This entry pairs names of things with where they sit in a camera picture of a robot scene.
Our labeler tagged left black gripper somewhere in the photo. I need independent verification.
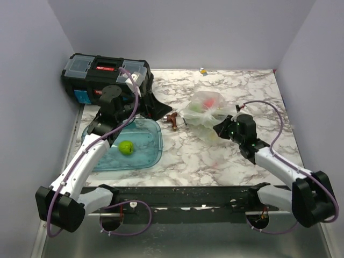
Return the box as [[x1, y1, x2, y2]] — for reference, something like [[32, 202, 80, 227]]
[[116, 85, 173, 122]]

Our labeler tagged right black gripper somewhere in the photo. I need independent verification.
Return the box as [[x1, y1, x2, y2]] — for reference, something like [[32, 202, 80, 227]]
[[213, 114, 244, 145]]

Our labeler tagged translucent white plastic bag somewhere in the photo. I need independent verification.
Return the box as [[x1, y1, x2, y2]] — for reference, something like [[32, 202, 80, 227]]
[[181, 91, 231, 145]]

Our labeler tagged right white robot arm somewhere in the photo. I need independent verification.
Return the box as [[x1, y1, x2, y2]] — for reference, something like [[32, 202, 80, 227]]
[[213, 114, 339, 228]]

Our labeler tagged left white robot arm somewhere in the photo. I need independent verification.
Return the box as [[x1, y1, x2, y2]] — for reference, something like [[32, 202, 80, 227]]
[[35, 85, 172, 237]]

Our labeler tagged red fake fruit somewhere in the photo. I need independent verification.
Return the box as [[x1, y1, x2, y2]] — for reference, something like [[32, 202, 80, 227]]
[[203, 98, 217, 109]]

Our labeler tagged green fake fruit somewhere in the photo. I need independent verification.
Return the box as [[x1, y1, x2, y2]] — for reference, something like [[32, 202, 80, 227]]
[[118, 140, 134, 155]]

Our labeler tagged teal transparent plastic tray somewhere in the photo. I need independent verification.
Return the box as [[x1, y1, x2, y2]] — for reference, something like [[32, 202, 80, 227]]
[[94, 118, 163, 172]]

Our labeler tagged small yellow blue object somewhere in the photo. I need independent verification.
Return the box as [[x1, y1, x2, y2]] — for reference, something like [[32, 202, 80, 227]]
[[199, 68, 207, 76]]

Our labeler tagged black plastic toolbox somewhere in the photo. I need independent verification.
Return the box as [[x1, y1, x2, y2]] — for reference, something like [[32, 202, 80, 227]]
[[61, 53, 154, 105]]

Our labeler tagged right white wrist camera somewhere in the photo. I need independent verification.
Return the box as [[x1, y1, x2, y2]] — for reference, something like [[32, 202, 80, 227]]
[[235, 105, 246, 113]]

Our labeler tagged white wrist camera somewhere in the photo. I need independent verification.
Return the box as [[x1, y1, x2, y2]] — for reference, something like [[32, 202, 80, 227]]
[[235, 105, 246, 113], [125, 71, 144, 91]]

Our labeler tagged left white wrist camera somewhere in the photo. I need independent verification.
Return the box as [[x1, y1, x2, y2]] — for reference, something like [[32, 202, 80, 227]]
[[125, 71, 144, 91]]

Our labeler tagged black metal base rail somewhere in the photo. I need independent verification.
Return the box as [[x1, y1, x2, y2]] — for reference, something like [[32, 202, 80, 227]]
[[95, 186, 265, 224]]

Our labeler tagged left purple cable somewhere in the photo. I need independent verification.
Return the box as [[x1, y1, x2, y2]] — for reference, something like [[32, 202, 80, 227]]
[[46, 67, 153, 238]]

